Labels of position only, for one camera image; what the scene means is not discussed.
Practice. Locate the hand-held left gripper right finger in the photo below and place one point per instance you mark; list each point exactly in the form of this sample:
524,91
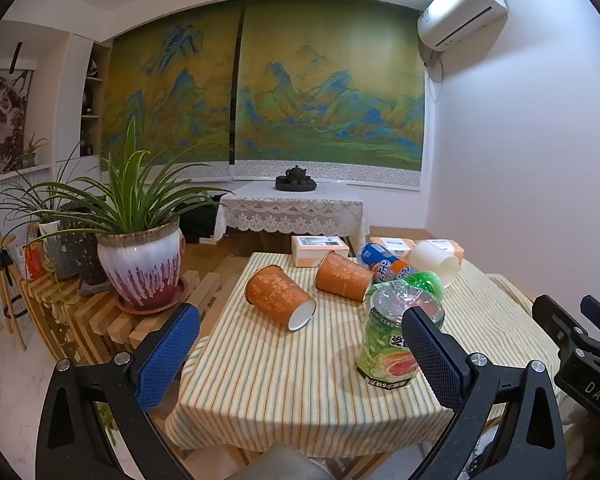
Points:
435,360

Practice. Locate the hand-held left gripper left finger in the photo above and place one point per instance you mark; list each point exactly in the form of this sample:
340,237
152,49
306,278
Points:
164,355

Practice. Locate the orange patterned cup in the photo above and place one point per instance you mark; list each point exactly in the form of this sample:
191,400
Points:
342,277
275,295

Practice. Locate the white cup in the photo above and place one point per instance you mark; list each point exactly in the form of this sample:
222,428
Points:
432,260

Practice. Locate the green plastic bottle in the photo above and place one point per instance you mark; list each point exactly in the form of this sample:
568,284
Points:
385,345

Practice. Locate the brown plant saucer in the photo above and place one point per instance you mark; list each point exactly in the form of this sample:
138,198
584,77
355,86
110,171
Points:
177,297

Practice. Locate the wooden slatted plant stand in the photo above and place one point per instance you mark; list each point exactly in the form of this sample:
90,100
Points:
95,320

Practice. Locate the spider plant in purple-white pot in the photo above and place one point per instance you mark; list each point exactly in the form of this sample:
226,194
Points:
140,265

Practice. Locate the striped tablecloth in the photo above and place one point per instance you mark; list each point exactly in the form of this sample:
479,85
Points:
280,370

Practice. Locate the orange white packet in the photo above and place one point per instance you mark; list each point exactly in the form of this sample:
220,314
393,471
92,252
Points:
395,244

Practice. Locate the dark speckled plant pot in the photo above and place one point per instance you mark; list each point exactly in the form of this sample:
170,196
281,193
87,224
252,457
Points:
82,255

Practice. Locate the grey plant pot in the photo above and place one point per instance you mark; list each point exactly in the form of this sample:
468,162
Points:
62,260

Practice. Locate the red tin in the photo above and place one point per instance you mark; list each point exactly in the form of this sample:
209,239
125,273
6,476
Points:
34,260

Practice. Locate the white orange tissue box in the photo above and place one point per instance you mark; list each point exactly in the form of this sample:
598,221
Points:
315,252

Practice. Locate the wooden stool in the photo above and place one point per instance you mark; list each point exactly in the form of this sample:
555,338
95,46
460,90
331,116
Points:
2,280

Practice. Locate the white lace tablecloth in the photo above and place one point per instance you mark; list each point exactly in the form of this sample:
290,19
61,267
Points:
290,210

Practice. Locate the dark tea tray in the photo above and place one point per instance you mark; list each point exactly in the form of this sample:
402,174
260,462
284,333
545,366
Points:
295,185

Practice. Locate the dark teapot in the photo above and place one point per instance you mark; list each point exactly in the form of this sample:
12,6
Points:
296,172

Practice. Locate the small potted plant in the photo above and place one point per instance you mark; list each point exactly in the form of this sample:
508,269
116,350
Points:
32,152

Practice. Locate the landscape painted blind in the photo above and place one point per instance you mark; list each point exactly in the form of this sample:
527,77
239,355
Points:
180,90
330,100

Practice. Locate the air conditioner pipe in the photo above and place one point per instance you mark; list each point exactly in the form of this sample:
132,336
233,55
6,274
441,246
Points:
434,67

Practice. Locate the white air conditioner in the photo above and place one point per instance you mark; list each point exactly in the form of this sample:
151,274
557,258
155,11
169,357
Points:
460,7

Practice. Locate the wall shelf niche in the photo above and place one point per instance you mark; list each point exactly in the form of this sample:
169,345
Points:
92,105

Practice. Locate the wall scroll painting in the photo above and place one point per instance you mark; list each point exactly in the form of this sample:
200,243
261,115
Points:
2,120

